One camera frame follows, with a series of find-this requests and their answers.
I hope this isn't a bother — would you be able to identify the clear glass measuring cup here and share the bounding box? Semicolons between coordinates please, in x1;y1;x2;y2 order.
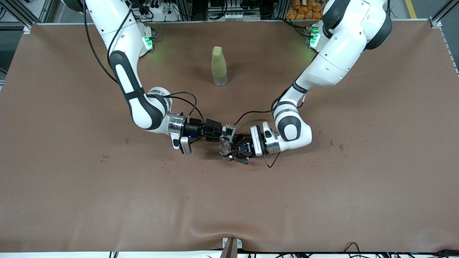
220;124;237;144

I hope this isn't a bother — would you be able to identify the brown table cloth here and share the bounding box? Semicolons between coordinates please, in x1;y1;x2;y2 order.
0;20;459;253

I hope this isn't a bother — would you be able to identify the yellow-green frosted bottle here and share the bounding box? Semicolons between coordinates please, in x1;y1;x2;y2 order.
211;46;228;87

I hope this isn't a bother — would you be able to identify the black equipment box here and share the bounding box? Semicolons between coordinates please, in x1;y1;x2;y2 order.
208;0;261;16

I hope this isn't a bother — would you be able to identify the white power strip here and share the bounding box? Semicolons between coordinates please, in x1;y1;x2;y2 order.
138;3;180;22

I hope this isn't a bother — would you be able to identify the orange snack packets pile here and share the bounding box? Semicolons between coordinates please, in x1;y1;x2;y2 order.
286;0;328;20

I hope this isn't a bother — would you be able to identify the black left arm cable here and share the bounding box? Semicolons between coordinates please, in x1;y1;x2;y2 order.
233;100;305;168

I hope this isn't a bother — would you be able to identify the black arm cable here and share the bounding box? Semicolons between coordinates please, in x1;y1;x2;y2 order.
83;0;207;124
233;100;305;168

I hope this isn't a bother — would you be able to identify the metal table edge bracket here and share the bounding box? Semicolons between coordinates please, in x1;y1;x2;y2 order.
219;237;243;258

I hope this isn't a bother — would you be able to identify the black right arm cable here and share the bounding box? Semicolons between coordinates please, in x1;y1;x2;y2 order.
83;0;207;124

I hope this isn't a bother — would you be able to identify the looped black cable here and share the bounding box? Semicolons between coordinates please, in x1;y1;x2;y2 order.
344;242;361;257

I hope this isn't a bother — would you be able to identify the aluminium frame post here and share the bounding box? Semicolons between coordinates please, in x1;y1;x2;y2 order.
429;0;459;29
0;0;54;33

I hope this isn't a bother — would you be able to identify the aluminium table edge rail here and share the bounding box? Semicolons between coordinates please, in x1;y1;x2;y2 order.
439;27;459;74

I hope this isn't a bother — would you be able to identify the long black cable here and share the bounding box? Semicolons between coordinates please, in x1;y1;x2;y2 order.
394;249;459;257

